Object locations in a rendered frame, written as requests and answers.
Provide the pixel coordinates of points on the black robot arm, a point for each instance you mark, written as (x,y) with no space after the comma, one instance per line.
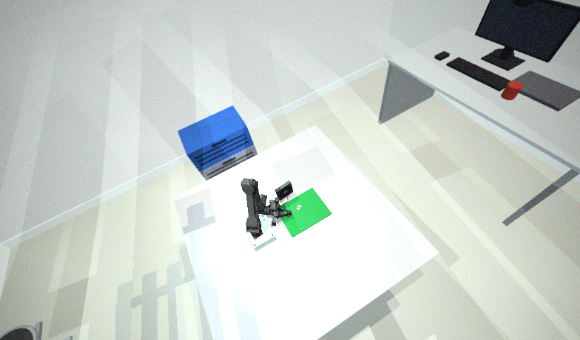
(256,204)

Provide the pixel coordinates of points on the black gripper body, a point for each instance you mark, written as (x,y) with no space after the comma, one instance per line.
(274,214)

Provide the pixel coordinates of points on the green circuit board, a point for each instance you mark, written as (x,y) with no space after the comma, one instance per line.
(307,210)

